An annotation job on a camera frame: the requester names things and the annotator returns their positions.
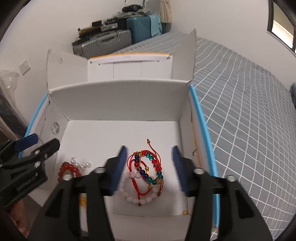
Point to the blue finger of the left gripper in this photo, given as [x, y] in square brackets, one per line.
[27, 142]

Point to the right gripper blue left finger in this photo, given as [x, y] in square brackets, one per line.
[117, 165]

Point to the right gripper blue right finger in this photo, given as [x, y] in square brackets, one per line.
[182, 166]

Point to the left hand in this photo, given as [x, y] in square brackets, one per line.
[19, 217]

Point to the clear plastic bag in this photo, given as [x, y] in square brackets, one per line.
[9, 80]

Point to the white cardboard box blue yellow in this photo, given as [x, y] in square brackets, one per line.
[140, 97]

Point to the grey checked bed sheet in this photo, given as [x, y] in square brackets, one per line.
[251, 122]

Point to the grey hard suitcase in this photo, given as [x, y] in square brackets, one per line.
[102, 44]

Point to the blue grey patterned duvet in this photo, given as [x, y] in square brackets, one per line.
[293, 92]

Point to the teal hard suitcase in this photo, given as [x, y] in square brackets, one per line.
[140, 28]

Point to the light blue towel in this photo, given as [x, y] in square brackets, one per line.
[156, 25]

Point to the beige curtain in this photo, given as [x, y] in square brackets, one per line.
[165, 11]

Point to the pile of dark clothes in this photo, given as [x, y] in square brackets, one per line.
[132, 10]

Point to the black framed window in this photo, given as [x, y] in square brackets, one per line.
[281, 23]

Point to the white wall socket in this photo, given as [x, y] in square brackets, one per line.
[24, 67]

